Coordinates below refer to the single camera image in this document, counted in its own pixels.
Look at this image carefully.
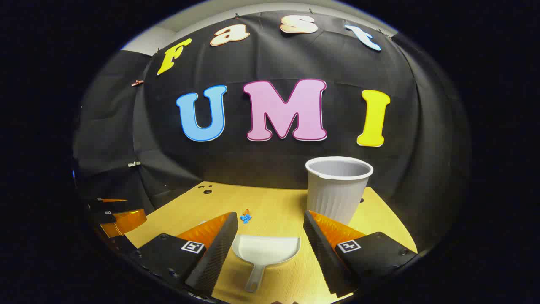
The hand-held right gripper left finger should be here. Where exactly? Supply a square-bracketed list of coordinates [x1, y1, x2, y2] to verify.
[127, 211, 239, 298]

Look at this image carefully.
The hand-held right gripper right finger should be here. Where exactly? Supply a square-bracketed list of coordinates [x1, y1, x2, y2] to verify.
[303, 210, 418, 298]

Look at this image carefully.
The white dustpan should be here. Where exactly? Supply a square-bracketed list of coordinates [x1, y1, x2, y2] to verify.
[232, 235, 301, 293]

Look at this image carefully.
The white ribbed garbage bin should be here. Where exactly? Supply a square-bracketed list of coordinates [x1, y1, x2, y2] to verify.
[305, 156, 374, 225]

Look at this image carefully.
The wooden desktop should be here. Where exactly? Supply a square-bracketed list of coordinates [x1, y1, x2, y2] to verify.
[125, 181, 418, 304]

